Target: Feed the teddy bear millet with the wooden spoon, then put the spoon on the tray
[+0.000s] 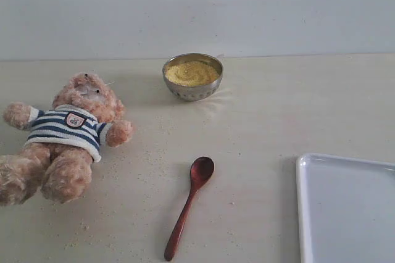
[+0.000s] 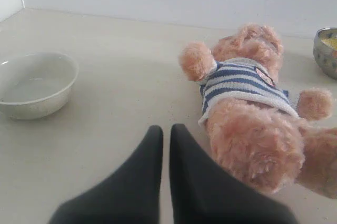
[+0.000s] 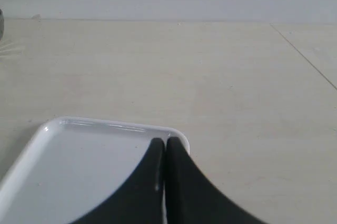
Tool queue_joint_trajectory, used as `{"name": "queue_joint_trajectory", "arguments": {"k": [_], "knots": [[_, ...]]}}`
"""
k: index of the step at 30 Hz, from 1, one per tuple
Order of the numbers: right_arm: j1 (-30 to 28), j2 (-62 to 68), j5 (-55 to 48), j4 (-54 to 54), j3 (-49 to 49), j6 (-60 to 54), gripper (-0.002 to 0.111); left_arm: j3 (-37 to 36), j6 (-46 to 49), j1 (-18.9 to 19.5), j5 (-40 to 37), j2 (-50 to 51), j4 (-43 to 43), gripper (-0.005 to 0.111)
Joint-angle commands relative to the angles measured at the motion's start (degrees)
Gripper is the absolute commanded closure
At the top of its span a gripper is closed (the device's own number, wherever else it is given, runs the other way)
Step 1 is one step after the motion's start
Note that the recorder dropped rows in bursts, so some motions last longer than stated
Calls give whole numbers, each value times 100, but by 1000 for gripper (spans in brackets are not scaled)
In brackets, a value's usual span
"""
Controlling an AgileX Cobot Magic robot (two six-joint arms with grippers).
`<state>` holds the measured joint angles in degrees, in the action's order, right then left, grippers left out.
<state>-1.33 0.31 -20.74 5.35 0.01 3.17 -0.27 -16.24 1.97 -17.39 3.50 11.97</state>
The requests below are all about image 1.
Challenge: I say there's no dark red wooden spoon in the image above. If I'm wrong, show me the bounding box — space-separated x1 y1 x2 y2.
164 156 215 262

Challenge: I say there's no beige teddy bear striped sweater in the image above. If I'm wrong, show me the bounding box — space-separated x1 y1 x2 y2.
1 73 133 206

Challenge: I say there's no steel bowl of yellow grain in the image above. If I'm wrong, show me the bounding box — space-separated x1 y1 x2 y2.
162 53 223 101

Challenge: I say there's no white rectangular tray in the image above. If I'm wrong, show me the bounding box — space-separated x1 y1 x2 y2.
296 153 394 262

